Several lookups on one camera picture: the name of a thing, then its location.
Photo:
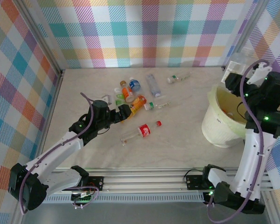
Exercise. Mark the orange juice bottle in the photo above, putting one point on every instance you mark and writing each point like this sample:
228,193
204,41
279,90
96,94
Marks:
138,103

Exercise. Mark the large clear bottle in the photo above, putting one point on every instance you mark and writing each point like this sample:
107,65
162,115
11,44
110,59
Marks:
235,66

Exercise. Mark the orange label brown cap bottle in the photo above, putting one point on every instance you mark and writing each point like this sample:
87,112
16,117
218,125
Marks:
127,92

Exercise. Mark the cola bottle red label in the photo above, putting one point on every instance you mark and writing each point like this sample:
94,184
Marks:
144,131

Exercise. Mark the blue label water bottle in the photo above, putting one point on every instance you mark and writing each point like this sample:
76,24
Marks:
135,84

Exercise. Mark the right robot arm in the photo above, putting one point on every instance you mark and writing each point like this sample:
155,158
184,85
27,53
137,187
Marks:
252,163

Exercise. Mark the cream plastic bin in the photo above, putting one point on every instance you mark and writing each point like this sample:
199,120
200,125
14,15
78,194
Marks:
214,126

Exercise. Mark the clear bluish water bottle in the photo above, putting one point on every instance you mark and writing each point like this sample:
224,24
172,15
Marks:
153,85

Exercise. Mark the small clear bottle green band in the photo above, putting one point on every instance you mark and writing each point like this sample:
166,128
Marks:
175,78

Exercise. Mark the circuit board with connector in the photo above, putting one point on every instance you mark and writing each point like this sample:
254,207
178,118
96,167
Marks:
80,199

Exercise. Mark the aluminium side rail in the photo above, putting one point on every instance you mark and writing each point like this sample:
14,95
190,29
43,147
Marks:
53,98
269,210

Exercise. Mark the aluminium corner post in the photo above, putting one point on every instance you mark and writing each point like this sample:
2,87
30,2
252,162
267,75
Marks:
245,35
50,50

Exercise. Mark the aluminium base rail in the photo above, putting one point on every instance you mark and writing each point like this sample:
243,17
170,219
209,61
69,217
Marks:
142,180

